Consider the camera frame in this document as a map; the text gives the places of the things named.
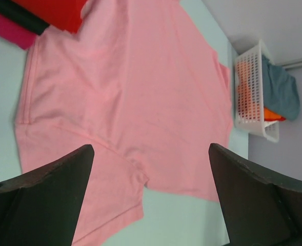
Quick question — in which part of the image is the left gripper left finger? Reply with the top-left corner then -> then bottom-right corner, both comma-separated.
0,145 -> 94,245

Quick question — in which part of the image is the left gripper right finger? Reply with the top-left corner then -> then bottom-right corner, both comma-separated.
209,143 -> 302,245

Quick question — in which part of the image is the pink t shirt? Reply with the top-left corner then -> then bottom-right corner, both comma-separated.
15,1 -> 233,245

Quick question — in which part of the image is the white t shirt in basket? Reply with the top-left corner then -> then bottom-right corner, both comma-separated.
264,121 -> 277,128

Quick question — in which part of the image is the orange t shirt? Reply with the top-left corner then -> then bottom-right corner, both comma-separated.
237,83 -> 286,121

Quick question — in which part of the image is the grey blue t shirt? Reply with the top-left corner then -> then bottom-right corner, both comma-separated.
261,55 -> 300,121

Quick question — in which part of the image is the white plastic basket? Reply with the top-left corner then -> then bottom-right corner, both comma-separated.
234,40 -> 279,142

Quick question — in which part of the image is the folded magenta t shirt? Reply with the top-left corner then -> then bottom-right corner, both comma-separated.
0,14 -> 37,50

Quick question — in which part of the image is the folded red t shirt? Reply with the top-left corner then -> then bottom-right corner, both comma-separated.
14,0 -> 87,33

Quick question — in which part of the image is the folded black t shirt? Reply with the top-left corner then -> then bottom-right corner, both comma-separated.
0,0 -> 50,35

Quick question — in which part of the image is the right aluminium corner post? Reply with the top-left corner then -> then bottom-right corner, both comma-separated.
281,59 -> 302,70

